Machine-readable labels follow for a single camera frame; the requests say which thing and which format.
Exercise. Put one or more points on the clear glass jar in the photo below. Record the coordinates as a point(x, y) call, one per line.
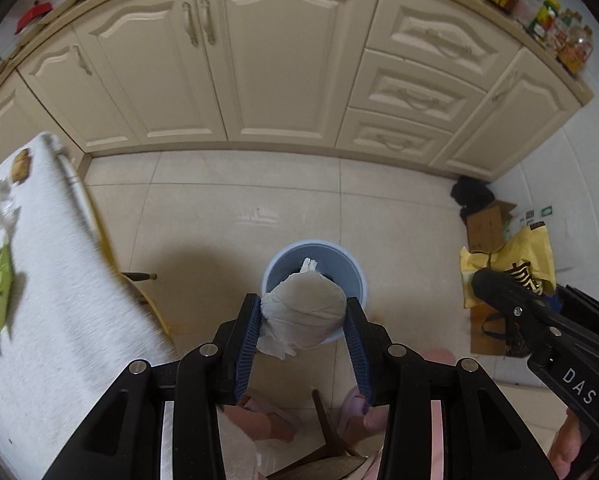
point(578, 50)

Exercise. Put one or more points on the white terry towel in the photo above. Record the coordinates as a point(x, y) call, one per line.
point(54, 335)

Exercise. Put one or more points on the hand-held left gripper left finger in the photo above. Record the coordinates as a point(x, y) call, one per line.
point(247, 345)

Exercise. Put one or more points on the dark mesh bag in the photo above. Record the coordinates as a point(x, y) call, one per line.
point(517, 340)

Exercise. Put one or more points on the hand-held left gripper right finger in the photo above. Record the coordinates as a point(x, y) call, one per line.
point(357, 350)

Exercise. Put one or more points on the brown cardboard box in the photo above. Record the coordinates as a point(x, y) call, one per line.
point(484, 230)

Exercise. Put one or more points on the yellow plastic bag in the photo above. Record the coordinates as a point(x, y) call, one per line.
point(524, 255)

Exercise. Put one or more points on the cream cabinet door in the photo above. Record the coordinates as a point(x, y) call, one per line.
point(509, 120)
point(4, 120)
point(284, 60)
point(69, 90)
point(149, 60)

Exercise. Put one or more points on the person's left leg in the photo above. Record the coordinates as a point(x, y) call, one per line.
point(259, 422)

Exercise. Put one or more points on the black plastic bag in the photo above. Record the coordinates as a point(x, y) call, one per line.
point(469, 191)

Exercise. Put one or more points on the brown paper bag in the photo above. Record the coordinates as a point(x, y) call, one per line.
point(482, 335)

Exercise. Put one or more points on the dark wooden chair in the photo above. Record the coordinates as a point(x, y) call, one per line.
point(329, 425)

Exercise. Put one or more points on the light blue plastic bin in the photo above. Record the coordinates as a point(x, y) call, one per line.
point(284, 267)

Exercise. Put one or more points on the white printed carton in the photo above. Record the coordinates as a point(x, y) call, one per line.
point(529, 216)

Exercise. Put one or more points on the red pot lid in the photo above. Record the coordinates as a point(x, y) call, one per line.
point(34, 14)

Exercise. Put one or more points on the person's leg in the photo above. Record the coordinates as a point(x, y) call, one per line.
point(259, 422)
point(369, 422)

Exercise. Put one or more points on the person's right leg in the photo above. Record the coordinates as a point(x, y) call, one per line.
point(369, 422)

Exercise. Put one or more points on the light green snack packet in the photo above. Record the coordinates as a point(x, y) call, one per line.
point(1, 290)

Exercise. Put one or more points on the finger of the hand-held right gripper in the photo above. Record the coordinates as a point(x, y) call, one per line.
point(499, 292)
point(594, 317)

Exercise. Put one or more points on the purple slipper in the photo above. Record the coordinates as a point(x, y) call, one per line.
point(354, 410)
point(279, 417)

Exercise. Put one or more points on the wad of white tissue paper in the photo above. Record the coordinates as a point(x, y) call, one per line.
point(304, 305)

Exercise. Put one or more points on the green cap bottle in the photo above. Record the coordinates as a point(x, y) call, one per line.
point(543, 20)

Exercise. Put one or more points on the brown bread piece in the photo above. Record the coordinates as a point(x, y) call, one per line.
point(21, 165)

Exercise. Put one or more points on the cream cabinet drawer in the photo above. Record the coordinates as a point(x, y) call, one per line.
point(404, 10)
point(379, 80)
point(359, 135)

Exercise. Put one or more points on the person's right hand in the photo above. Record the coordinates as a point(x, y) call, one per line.
point(567, 450)

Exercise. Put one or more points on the red label seasoning bottle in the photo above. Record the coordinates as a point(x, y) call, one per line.
point(563, 35)

